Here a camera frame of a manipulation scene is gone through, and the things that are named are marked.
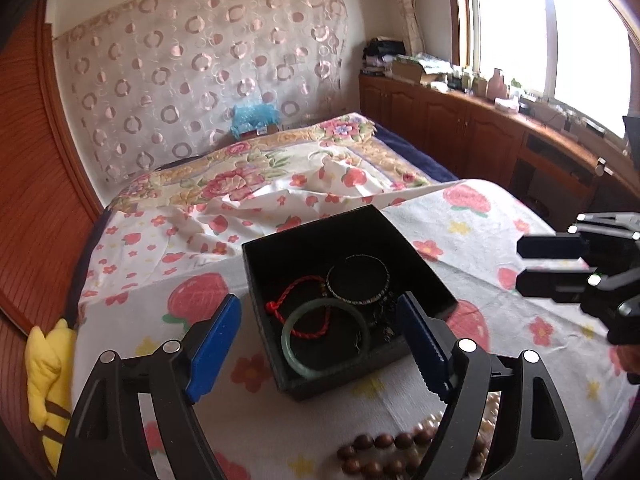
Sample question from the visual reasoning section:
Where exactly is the wooden frame window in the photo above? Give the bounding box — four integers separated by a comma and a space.
447, 0, 636, 138

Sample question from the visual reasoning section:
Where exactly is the yellow plush toy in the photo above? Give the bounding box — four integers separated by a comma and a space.
25, 317, 78, 476

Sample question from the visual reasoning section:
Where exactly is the cream pearl necklace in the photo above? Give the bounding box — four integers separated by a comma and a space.
462, 391, 502, 478

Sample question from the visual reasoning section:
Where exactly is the dark patterned bangle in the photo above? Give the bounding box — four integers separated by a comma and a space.
326, 255, 391, 306

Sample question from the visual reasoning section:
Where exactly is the black jewelry box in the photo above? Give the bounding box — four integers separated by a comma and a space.
241, 204, 458, 402

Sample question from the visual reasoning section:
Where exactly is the brown wooden cabinet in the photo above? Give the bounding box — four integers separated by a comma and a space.
359, 74, 636, 241

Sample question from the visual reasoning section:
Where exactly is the blue plastic bag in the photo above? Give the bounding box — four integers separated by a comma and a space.
230, 102, 281, 136

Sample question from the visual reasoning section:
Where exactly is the small cardboard box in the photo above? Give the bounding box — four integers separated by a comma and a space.
239, 125, 281, 140

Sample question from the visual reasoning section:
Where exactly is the pile of dark clothes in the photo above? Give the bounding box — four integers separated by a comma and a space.
362, 37, 406, 78

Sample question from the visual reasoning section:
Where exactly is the floral rose blanket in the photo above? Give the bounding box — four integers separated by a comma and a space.
107, 112, 431, 211

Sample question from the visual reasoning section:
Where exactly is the red string bracelet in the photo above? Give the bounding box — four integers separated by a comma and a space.
265, 275, 333, 342

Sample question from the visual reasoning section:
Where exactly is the brown wooden bead bracelet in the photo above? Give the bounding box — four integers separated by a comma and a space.
336, 417, 488, 480

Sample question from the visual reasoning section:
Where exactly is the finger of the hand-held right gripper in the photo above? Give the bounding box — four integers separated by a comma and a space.
516, 212, 640, 266
515, 265, 640, 306

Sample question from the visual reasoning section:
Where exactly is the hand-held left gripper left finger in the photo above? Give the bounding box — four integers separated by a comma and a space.
56, 292, 243, 480

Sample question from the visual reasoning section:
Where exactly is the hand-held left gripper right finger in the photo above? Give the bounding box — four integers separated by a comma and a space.
396, 291, 585, 480

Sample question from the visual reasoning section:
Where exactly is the navy blue blanket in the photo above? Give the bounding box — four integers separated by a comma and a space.
375, 122, 458, 183

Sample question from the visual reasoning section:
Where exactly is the circle pattern sheer curtain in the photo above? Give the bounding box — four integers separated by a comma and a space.
52, 0, 351, 196

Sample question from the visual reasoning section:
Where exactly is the open cardboard box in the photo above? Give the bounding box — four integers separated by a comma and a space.
390, 55, 448, 86

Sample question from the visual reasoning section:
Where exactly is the dark metal chain necklace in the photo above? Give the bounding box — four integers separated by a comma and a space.
367, 295, 406, 346

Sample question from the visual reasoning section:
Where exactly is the pink bottle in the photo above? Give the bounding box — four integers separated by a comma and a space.
487, 67, 508, 101

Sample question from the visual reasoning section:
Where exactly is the beige window curtain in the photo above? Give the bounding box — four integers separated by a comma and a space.
387, 0, 426, 56

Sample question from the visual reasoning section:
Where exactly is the green jade bangle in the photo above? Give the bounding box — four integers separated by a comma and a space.
280, 297, 370, 378

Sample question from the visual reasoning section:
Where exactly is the strawberry print table cloth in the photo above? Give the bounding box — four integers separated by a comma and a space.
77, 178, 632, 480

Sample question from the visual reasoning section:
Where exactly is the crumpled strawberry print sheet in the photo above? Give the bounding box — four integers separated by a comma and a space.
95, 150, 436, 271

